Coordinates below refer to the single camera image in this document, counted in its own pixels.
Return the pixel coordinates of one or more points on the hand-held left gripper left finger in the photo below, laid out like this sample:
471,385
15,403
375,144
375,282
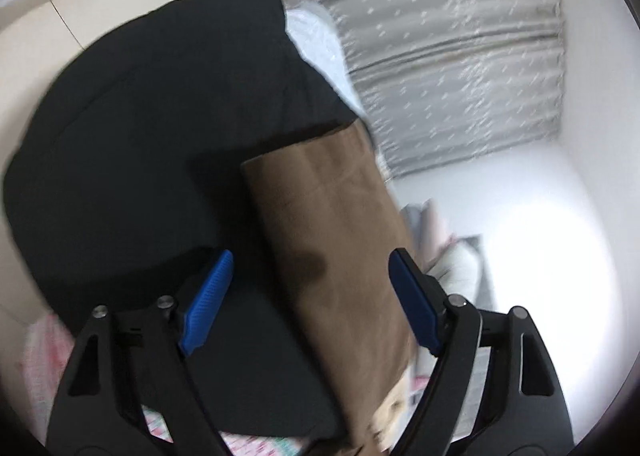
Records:
210,301

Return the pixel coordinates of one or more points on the brown garment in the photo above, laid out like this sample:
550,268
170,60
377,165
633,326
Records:
330,246

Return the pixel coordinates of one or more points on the white quilted bedding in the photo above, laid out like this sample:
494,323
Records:
320,44

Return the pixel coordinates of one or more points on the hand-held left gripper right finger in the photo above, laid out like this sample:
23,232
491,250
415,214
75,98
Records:
412,296

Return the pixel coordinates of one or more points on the pink patterned bed sheet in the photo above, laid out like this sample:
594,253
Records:
45,361

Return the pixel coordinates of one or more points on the grey patterned curtain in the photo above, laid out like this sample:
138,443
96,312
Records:
450,46

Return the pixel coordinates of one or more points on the black garment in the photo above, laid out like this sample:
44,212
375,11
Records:
150,136

